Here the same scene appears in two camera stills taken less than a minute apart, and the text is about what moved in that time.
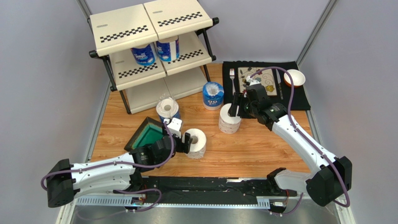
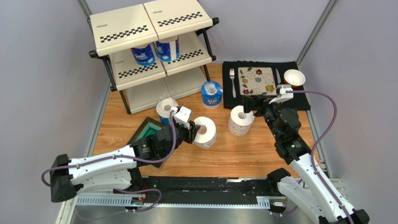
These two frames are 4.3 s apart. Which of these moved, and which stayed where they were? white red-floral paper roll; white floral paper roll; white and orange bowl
Moved: white floral paper roll; white red-floral paper roll
Stayed: white and orange bowl
